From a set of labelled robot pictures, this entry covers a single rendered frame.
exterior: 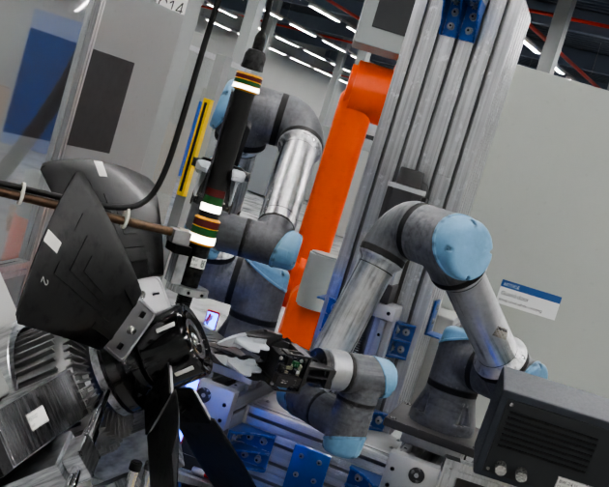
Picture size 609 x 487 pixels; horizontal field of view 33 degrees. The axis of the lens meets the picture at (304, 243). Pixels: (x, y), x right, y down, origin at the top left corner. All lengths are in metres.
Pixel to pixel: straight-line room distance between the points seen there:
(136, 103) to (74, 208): 4.94
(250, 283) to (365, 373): 0.58
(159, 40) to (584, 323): 3.64
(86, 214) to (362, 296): 0.76
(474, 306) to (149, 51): 4.49
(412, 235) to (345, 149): 3.76
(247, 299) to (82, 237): 1.04
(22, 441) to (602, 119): 2.52
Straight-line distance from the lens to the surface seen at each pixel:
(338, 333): 2.01
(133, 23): 6.16
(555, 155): 3.46
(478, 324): 2.09
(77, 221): 1.40
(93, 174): 1.73
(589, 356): 3.53
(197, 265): 1.67
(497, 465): 2.03
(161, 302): 1.65
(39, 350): 1.60
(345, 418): 1.92
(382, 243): 2.02
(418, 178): 2.43
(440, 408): 2.32
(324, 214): 5.76
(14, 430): 1.34
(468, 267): 1.95
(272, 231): 1.93
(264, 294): 2.40
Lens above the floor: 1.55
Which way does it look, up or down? 5 degrees down
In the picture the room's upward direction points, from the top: 17 degrees clockwise
